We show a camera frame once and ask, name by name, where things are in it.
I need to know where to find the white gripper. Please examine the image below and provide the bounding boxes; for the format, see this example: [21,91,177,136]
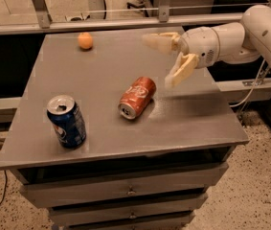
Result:
[142,27,219,88]

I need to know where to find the red coke can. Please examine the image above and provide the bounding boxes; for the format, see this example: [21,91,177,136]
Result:
[118,77,156,120]

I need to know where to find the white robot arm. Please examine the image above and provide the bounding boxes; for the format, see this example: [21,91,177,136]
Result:
[142,5,271,88]

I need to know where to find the blue pepsi can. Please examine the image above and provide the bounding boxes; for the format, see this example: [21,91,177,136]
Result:
[47,95,86,149]

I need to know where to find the orange fruit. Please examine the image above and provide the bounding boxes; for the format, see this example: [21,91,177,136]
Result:
[78,33,93,50]

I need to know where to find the grey drawer cabinet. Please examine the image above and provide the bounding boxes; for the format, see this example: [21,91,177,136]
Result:
[0,26,250,230]

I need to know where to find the middle grey drawer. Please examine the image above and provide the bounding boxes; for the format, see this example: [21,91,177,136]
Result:
[50,190,207,226]

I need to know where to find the grey drawer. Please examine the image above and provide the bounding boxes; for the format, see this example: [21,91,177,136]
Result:
[68,211,194,230]
[20,162,228,208]
[50,190,207,226]

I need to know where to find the top grey drawer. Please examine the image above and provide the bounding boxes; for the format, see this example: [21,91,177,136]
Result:
[20,162,228,208]

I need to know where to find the bottom grey drawer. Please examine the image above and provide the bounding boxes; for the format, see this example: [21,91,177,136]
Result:
[68,211,194,230]

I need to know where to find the white cable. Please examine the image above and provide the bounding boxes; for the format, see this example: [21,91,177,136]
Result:
[229,58,267,109]

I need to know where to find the grey metal rail frame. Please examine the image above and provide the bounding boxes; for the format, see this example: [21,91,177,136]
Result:
[0,0,271,35]

